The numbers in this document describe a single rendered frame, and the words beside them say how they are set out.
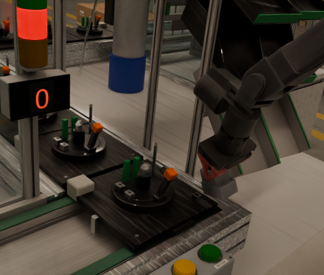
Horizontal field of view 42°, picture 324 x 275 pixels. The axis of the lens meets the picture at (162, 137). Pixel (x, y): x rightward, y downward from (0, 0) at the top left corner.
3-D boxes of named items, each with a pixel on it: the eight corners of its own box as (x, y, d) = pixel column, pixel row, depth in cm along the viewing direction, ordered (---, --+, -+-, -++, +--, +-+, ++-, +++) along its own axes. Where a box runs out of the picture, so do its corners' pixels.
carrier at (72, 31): (120, 39, 229) (122, 15, 224) (83, 43, 214) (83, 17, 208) (95, 29, 244) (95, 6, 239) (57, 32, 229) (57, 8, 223)
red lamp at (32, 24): (53, 38, 75) (52, 10, 73) (26, 41, 72) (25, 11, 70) (39, 31, 78) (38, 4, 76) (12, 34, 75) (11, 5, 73)
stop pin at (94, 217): (99, 232, 88) (99, 217, 87) (94, 234, 88) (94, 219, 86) (95, 229, 89) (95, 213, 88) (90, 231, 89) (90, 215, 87)
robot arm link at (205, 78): (267, 82, 67) (289, 81, 74) (218, 40, 72) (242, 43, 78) (226, 138, 73) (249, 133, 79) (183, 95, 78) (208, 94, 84)
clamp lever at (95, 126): (95, 148, 106) (103, 127, 101) (89, 150, 105) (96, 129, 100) (88, 138, 108) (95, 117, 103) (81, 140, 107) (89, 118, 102)
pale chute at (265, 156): (269, 168, 108) (281, 162, 105) (230, 179, 101) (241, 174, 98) (231, 69, 114) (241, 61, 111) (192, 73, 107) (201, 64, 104)
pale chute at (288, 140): (300, 153, 118) (312, 148, 114) (266, 162, 111) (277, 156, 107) (263, 62, 124) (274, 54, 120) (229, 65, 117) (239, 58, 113)
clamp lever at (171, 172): (166, 196, 90) (178, 173, 86) (159, 199, 89) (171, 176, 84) (155, 184, 92) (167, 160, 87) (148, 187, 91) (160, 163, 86)
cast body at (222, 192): (238, 191, 89) (232, 161, 87) (223, 201, 87) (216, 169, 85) (211, 183, 96) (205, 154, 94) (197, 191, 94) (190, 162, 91)
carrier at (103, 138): (143, 162, 112) (147, 119, 106) (62, 191, 96) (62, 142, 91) (90, 128, 127) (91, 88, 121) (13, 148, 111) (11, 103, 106)
